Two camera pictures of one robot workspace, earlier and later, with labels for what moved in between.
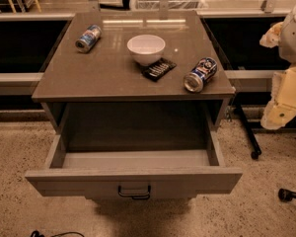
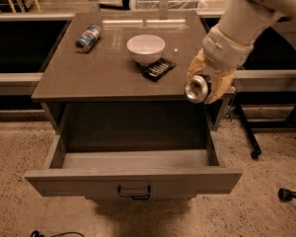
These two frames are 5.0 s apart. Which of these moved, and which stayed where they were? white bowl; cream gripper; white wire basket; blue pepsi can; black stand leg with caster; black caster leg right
Moved: cream gripper; blue pepsi can
Stayed: white wire basket; white bowl; black stand leg with caster; black caster leg right
